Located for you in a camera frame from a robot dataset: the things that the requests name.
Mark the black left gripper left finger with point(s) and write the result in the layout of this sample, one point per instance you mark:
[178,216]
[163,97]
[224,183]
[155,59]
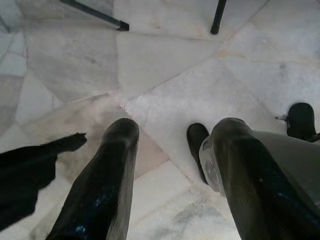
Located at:
[105,180]

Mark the black logo T-shirt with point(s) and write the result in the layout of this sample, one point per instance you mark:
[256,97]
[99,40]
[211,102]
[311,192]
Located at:
[22,175]

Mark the marble folding table red edge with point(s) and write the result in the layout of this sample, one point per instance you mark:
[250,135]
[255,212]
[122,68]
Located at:
[217,15]

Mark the grey robot leg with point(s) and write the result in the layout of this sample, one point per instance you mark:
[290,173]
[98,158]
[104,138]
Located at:
[295,160]

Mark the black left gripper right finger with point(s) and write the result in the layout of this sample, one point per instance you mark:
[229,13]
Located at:
[252,195]

